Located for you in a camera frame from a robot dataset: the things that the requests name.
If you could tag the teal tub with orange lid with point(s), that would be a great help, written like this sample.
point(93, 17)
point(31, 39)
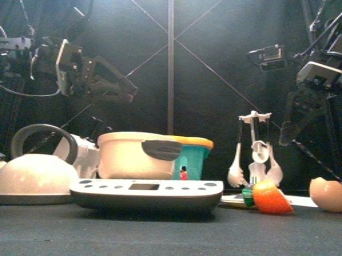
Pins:
point(198, 156)

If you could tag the white toy cylinder appliance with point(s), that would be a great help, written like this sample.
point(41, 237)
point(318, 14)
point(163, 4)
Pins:
point(84, 156)

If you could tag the white toy spoon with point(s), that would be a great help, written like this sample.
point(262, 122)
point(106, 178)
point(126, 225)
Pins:
point(235, 173)

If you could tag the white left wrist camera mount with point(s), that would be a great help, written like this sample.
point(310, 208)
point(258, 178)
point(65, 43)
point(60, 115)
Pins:
point(65, 66)

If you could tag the white flat plate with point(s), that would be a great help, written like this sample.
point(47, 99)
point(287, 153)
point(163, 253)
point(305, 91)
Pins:
point(302, 201)

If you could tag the grey vertical frame pole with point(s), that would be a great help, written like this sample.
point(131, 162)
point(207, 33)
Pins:
point(170, 66)

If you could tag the beige toy eggshell half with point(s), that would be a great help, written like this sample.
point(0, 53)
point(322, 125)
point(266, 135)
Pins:
point(327, 196)

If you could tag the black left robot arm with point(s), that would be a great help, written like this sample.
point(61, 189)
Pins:
point(17, 50)

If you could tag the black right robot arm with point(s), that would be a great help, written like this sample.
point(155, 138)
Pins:
point(327, 30)

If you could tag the digital kitchen scale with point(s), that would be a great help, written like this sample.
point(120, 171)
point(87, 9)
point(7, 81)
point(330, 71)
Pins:
point(147, 193)

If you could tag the white utensil rack stand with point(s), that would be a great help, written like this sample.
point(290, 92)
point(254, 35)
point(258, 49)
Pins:
point(255, 117)

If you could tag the white toy spatula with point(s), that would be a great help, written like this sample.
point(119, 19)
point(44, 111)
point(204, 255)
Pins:
point(274, 171)

